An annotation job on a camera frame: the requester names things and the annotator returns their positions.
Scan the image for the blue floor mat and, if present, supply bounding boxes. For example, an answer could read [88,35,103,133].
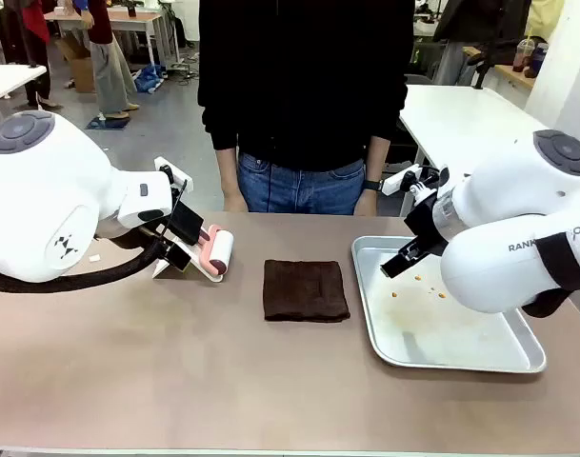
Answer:
[85,113,131,131]

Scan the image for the brown cardboard box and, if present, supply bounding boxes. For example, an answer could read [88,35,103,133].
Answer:
[54,36,98,94]

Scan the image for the person's left forearm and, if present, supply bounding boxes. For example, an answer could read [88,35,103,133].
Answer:
[363,135,393,184]

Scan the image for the background desk with pink top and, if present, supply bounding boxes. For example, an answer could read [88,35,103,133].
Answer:
[43,8,170,69]

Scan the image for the person's right forearm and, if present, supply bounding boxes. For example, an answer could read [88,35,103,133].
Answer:
[215,147,241,197]

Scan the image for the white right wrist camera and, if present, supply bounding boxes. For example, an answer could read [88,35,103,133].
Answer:
[381,163,422,197]

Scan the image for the bystander in grey trousers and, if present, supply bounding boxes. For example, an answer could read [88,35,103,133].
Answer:
[63,0,142,120]

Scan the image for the person's left hand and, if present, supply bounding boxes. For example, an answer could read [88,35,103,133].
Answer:
[354,189,379,217]

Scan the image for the wooden counter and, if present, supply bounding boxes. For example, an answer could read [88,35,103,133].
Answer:
[462,45,539,90]

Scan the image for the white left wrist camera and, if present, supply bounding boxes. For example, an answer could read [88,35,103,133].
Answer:
[153,156,190,189]

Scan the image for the small white side table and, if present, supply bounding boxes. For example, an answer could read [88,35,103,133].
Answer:
[0,63,49,109]

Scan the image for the person's right hand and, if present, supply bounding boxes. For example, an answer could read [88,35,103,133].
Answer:
[222,189,250,213]

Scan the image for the blue jeans of person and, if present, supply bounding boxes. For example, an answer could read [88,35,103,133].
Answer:
[236,151,368,216]

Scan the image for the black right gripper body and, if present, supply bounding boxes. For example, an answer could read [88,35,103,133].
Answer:
[403,196,451,254]

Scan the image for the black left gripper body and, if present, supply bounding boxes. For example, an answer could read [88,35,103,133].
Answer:
[167,203,206,247]

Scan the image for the pink white lint roller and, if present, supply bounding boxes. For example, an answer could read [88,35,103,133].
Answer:
[196,224,236,279]

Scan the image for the clear cup with red drink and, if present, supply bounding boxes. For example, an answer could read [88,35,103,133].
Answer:
[511,33,535,73]

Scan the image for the yellow garment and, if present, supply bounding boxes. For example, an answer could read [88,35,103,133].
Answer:
[526,0,568,48]

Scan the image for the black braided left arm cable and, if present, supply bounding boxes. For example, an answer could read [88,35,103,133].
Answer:
[0,231,170,294]

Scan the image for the dark brown cloth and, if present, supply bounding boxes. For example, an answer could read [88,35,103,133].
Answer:
[262,259,351,324]

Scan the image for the blue plastic bag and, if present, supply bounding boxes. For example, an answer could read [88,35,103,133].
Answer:
[133,63,167,94]

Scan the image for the bystander in black jacket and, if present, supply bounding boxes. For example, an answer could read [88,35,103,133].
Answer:
[430,0,533,88]

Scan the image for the blue cup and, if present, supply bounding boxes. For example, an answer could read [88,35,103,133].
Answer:
[530,42,550,78]

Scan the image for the black sweater of person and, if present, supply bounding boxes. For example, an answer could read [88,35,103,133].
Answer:
[197,0,415,173]

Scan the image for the large white work table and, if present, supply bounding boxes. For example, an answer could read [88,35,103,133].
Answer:
[397,84,552,218]

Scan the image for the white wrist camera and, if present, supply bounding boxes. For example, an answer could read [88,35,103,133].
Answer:
[381,163,422,197]
[153,156,190,189]

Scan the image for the silver metal tray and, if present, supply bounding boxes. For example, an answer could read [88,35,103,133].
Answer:
[350,235,549,374]

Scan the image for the bystander in red top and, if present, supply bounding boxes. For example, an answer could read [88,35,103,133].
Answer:
[0,0,57,109]

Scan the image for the white folded roller stand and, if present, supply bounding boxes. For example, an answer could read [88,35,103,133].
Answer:
[150,236,224,284]

